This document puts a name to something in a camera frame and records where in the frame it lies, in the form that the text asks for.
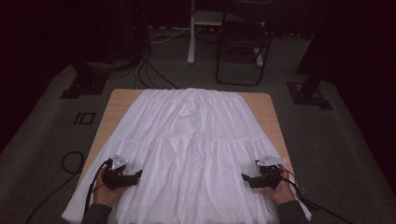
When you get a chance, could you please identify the black floor cables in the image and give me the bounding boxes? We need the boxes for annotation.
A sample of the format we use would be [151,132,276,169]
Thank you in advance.
[134,46,180,91]

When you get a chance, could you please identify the black stand with square base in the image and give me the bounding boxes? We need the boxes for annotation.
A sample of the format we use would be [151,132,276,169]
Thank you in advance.
[286,71,333,111]
[60,60,110,100]

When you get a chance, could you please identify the looped black floor cable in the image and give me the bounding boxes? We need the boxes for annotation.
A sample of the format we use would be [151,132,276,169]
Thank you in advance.
[24,150,86,224]

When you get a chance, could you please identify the person's right hand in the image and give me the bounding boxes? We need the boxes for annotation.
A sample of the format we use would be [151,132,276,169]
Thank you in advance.
[258,163,296,206]

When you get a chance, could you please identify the white floor cable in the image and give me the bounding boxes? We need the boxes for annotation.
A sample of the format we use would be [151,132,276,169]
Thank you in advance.
[148,27,191,44]

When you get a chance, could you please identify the black folding chair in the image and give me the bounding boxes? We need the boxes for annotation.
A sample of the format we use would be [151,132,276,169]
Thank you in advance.
[215,20,274,88]

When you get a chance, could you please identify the dark equipment tower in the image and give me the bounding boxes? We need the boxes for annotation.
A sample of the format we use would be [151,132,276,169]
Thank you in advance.
[122,0,149,64]

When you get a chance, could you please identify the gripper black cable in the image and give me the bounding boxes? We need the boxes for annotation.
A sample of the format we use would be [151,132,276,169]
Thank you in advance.
[83,158,112,217]
[278,167,354,224]

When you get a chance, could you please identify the white tiered skirt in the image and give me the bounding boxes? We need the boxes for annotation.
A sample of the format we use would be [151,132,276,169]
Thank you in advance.
[61,87,312,224]

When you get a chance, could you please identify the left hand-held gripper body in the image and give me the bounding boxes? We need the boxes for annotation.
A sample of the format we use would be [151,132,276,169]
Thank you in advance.
[102,153,135,190]

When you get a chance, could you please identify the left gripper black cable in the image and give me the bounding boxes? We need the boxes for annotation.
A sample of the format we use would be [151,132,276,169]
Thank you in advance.
[83,158,112,217]

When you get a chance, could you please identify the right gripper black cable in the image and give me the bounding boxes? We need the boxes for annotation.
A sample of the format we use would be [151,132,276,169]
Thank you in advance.
[278,167,354,224]

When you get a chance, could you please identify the white metal desk frame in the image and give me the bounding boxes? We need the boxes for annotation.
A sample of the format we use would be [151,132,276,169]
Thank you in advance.
[187,0,265,68]

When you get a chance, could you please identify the person's left hand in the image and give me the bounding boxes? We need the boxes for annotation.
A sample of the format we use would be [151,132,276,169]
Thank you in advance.
[92,167,126,208]

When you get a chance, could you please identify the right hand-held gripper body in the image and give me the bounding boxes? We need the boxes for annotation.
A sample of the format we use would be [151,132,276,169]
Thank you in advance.
[248,154,286,190]

